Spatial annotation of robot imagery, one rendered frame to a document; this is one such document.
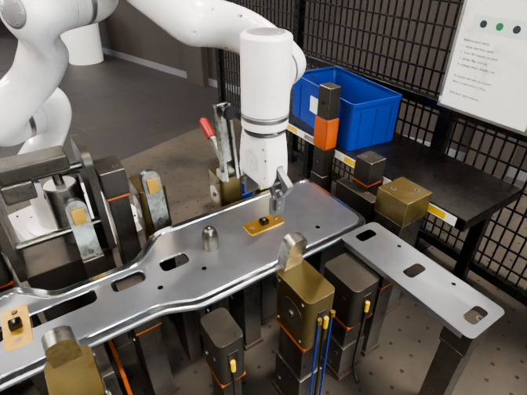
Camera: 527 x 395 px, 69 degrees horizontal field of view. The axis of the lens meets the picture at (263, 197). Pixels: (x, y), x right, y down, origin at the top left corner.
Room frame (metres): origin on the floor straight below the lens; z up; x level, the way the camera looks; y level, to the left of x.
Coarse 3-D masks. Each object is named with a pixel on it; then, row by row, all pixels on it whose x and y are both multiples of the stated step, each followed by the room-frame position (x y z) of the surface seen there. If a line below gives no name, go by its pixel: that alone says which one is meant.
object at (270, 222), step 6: (264, 216) 0.65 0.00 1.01; (270, 216) 0.67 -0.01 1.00; (276, 216) 0.67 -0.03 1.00; (252, 222) 0.65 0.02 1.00; (258, 222) 0.65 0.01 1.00; (264, 222) 0.64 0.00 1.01; (270, 222) 0.65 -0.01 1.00; (276, 222) 0.65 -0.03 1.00; (282, 222) 0.65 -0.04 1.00; (246, 228) 0.63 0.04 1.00; (258, 228) 0.63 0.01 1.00; (264, 228) 0.63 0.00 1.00; (270, 228) 0.63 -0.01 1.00; (252, 234) 0.61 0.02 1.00
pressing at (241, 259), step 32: (320, 192) 0.77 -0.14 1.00; (192, 224) 0.64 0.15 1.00; (224, 224) 0.64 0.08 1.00; (288, 224) 0.64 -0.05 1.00; (320, 224) 0.64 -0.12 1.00; (352, 224) 0.64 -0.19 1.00; (160, 256) 0.54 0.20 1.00; (192, 256) 0.54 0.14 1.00; (224, 256) 0.54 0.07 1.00; (256, 256) 0.54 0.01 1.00; (32, 288) 0.46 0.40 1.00; (64, 288) 0.46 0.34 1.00; (96, 288) 0.46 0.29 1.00; (128, 288) 0.46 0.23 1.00; (192, 288) 0.46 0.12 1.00; (224, 288) 0.47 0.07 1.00; (0, 320) 0.40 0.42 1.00; (64, 320) 0.40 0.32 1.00; (96, 320) 0.40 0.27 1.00; (128, 320) 0.40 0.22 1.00; (0, 352) 0.34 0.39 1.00; (32, 352) 0.34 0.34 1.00; (0, 384) 0.29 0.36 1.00
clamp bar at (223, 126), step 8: (216, 104) 0.77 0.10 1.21; (224, 104) 0.78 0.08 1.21; (216, 112) 0.76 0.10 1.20; (224, 112) 0.74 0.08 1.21; (232, 112) 0.75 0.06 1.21; (216, 120) 0.76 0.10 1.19; (224, 120) 0.78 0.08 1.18; (232, 120) 0.77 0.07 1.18; (216, 128) 0.76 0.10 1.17; (224, 128) 0.77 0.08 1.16; (232, 128) 0.77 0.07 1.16; (216, 136) 0.76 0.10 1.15; (224, 136) 0.77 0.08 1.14; (232, 136) 0.77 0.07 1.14; (224, 144) 0.76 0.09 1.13; (232, 144) 0.77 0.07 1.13; (224, 152) 0.75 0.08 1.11; (232, 152) 0.77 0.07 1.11; (224, 160) 0.75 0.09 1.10; (232, 160) 0.77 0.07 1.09; (224, 168) 0.74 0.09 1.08
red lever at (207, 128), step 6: (204, 120) 0.85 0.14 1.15; (204, 126) 0.84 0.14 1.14; (210, 126) 0.84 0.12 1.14; (204, 132) 0.83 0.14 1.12; (210, 132) 0.82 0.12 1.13; (210, 138) 0.82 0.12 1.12; (216, 144) 0.80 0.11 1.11; (216, 150) 0.79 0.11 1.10; (228, 162) 0.77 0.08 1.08; (228, 168) 0.76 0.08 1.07; (228, 174) 0.75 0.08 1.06
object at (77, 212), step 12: (72, 204) 0.57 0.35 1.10; (84, 204) 0.58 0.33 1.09; (72, 216) 0.56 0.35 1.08; (84, 216) 0.57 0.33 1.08; (72, 228) 0.56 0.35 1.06; (84, 228) 0.57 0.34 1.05; (84, 240) 0.56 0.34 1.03; (96, 240) 0.57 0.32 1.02; (84, 252) 0.55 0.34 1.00; (96, 252) 0.56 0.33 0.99
